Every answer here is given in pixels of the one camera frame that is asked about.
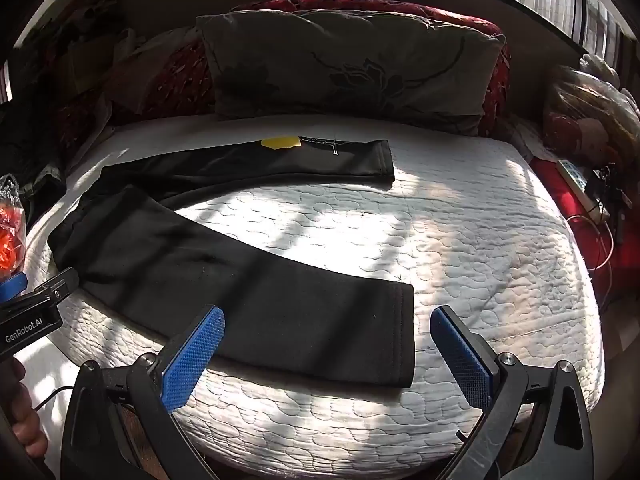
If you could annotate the clear plastic bags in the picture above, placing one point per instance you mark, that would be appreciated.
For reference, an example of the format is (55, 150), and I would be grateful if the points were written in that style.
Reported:
(595, 105)

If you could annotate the white power strip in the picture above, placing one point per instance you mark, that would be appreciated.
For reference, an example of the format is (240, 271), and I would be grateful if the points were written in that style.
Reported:
(577, 185)

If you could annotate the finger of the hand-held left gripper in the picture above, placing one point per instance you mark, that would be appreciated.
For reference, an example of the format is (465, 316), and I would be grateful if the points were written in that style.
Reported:
(12, 287)
(60, 285)

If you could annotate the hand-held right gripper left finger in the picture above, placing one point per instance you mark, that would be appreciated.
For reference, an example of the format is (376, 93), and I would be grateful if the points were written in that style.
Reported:
(192, 360)

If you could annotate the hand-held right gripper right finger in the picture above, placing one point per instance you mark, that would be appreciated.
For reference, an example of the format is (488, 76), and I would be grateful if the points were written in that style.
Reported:
(462, 360)

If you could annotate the black pants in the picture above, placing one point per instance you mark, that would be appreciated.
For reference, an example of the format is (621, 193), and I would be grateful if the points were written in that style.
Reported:
(250, 285)

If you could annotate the red patterned blanket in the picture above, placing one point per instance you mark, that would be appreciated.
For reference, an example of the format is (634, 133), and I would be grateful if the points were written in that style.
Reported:
(185, 75)

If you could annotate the person's left hand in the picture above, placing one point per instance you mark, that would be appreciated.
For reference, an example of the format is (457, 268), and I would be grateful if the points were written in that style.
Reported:
(27, 420)

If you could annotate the grey floral pillow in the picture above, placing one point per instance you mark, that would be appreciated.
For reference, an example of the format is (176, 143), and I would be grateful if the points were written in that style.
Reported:
(350, 65)

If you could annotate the red cloth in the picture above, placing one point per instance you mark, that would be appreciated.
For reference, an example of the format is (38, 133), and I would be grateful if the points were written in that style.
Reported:
(630, 230)

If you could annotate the white quilted mattress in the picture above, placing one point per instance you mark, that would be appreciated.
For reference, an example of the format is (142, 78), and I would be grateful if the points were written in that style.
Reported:
(450, 240)

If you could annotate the orange plastic bag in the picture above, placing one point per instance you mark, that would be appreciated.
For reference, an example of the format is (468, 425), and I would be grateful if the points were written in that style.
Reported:
(9, 230)

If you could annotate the yellow paper tag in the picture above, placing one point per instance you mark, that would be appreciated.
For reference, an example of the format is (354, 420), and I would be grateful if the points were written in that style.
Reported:
(281, 143)

